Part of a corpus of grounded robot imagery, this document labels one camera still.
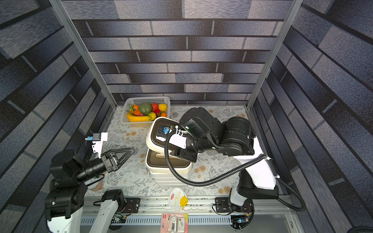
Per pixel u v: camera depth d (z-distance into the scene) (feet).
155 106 3.64
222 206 2.39
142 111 3.50
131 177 2.73
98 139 1.61
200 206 2.49
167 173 1.93
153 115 3.39
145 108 3.43
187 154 1.34
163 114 3.49
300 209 1.28
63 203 1.23
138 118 3.21
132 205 2.40
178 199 2.24
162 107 3.63
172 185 2.53
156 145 1.50
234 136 0.96
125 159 1.60
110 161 1.53
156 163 1.93
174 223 2.20
